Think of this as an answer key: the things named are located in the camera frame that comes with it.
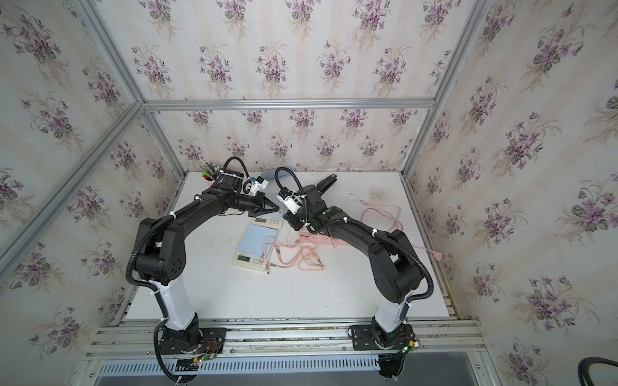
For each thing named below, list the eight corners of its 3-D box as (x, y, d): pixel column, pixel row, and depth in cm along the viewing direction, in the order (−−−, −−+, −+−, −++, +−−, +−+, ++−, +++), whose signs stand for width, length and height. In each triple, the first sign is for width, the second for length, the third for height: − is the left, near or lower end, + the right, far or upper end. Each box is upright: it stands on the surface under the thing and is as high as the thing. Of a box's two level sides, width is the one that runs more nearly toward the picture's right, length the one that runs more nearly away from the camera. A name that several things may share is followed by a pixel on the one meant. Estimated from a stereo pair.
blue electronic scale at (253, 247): (231, 270, 89) (229, 268, 87) (241, 227, 101) (239, 224, 99) (273, 270, 89) (272, 268, 87) (277, 227, 101) (277, 224, 99)
